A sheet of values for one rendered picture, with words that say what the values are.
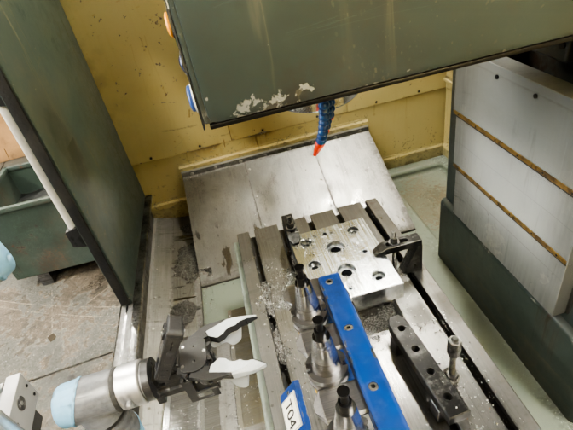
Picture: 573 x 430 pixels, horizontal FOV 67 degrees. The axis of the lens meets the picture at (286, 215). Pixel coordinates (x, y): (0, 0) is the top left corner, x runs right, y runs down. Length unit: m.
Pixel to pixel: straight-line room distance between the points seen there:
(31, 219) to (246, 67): 2.62
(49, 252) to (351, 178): 2.02
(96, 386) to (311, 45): 0.63
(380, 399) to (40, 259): 2.77
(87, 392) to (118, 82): 1.32
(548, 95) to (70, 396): 1.01
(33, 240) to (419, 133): 2.35
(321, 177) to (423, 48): 1.43
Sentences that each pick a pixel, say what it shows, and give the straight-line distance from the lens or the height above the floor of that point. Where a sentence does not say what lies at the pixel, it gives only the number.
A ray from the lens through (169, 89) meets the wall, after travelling 1.88.
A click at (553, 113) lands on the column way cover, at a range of 0.99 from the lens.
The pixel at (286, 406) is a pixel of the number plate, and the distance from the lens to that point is 1.00.
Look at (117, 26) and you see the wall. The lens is 1.84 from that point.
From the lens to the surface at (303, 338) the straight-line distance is 0.73.
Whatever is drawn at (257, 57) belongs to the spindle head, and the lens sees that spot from 0.49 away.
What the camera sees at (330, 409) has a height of 1.22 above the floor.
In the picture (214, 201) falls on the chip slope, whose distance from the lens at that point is 1.93.
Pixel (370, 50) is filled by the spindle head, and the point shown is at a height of 1.64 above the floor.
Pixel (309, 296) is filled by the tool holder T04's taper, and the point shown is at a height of 1.27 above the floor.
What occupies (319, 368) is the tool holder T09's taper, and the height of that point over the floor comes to 1.24.
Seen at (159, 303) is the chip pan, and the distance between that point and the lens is 1.71.
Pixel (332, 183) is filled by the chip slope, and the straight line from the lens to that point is 1.92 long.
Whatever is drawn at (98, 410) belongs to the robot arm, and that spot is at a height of 1.17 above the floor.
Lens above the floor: 1.79
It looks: 36 degrees down
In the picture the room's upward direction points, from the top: 12 degrees counter-clockwise
